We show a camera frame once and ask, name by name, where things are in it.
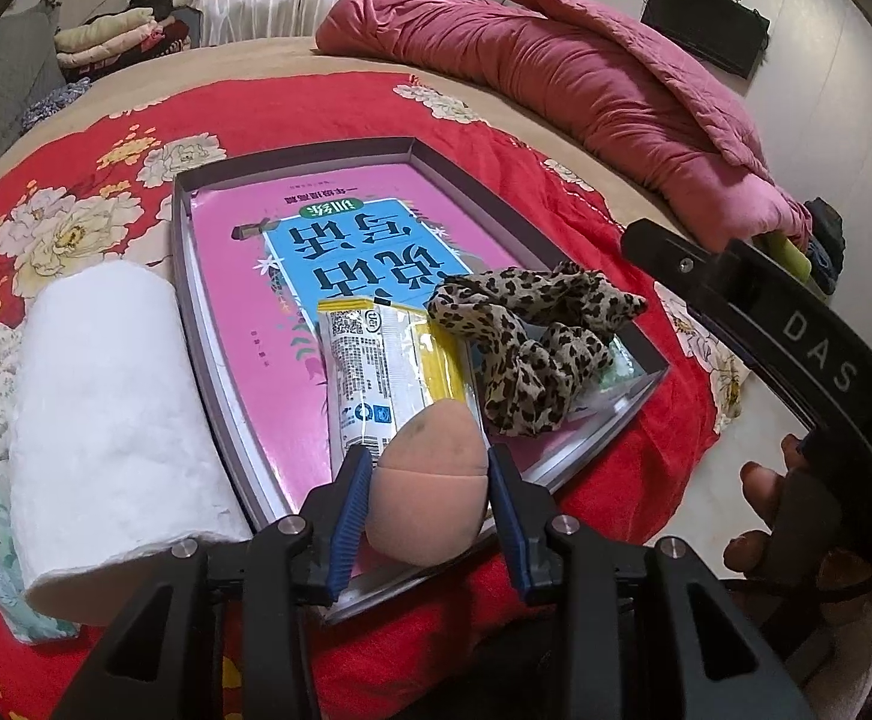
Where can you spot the pink book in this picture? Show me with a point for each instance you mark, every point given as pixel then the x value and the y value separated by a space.
pixel 241 277

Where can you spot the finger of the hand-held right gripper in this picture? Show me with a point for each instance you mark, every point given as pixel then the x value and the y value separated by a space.
pixel 668 255

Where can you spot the red floral blanket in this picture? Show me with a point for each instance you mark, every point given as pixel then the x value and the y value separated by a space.
pixel 293 116

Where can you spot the pink folded clothes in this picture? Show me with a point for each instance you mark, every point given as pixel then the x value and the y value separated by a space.
pixel 117 51

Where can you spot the brown shallow box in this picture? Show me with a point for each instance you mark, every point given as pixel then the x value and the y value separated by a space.
pixel 293 165

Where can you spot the white yellow packet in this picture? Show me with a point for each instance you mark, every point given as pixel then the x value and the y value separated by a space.
pixel 376 382

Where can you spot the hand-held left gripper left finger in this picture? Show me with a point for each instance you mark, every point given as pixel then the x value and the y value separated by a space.
pixel 346 514

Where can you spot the cream folded clothes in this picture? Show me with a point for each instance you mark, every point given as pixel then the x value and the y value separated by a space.
pixel 105 28

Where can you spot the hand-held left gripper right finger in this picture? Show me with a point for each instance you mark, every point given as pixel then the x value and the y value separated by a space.
pixel 507 521

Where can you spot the dark red folded clothes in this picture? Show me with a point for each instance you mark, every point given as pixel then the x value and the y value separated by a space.
pixel 181 30

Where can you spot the dark clothing pile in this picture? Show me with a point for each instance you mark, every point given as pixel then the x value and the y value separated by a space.
pixel 826 240

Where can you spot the pink quilt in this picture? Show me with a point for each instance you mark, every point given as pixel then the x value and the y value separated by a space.
pixel 556 90

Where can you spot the leopard print scrunchie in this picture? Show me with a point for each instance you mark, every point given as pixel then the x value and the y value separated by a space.
pixel 526 360

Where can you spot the grey quilted headboard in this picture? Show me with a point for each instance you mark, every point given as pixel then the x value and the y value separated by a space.
pixel 0 90

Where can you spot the black television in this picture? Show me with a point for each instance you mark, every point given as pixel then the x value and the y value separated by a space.
pixel 706 22

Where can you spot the light green cloth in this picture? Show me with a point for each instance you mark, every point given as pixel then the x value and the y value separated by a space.
pixel 788 255

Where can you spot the beige bed sheet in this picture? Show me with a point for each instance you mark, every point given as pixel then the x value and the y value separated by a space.
pixel 271 56

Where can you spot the blue knitted cloth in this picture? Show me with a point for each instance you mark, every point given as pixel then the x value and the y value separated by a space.
pixel 53 101

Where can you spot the person's right hand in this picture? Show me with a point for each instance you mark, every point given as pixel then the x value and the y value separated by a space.
pixel 764 499

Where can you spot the peach makeup sponge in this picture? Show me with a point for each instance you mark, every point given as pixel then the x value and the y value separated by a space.
pixel 424 495

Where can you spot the white toilet paper roll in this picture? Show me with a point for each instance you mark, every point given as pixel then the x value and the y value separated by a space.
pixel 120 420

